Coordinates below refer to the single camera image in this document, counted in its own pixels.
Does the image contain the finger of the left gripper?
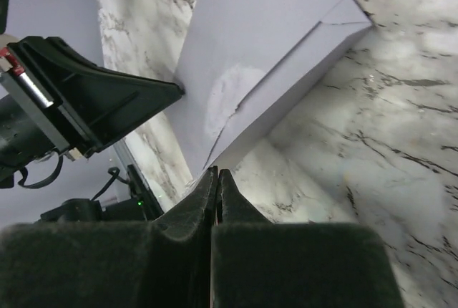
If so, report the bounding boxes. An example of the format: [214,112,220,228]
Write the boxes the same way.
[21,37,184,157]

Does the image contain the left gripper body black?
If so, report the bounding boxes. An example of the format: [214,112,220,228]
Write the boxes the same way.
[1,41,89,161]

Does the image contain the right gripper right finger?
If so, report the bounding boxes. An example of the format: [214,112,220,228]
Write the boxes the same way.
[211,170,404,307]

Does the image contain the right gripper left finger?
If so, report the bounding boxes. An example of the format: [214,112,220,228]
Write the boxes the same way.
[1,167,218,307]

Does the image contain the grey envelope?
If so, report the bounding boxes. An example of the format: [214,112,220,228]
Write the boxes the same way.
[167,0,371,176]

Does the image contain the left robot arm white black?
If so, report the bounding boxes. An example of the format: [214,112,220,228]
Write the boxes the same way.
[1,37,183,190]

